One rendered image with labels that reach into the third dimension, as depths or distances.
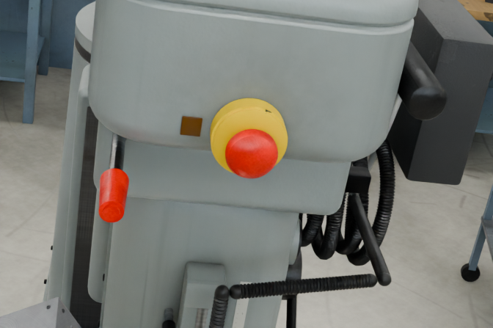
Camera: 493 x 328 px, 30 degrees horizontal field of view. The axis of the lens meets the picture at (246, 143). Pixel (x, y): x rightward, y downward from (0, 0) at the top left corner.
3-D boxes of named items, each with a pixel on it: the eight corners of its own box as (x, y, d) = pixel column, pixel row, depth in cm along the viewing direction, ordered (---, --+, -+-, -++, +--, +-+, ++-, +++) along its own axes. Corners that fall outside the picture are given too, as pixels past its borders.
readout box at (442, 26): (469, 188, 126) (510, 45, 117) (405, 182, 125) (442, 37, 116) (431, 126, 144) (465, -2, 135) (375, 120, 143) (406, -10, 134)
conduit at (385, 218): (374, 293, 130) (407, 164, 121) (262, 285, 128) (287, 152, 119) (351, 226, 146) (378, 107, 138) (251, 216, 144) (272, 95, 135)
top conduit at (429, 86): (442, 124, 78) (453, 86, 76) (395, 118, 77) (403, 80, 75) (348, -25, 118) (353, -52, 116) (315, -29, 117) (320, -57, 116)
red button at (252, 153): (274, 186, 70) (283, 139, 68) (222, 181, 69) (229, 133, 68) (270, 166, 73) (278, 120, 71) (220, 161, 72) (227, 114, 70)
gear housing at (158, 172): (344, 223, 89) (365, 130, 85) (89, 199, 85) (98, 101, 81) (298, 88, 119) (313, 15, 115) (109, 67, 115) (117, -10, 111)
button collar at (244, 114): (280, 180, 73) (293, 111, 70) (205, 172, 72) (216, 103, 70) (278, 168, 75) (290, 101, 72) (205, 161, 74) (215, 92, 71)
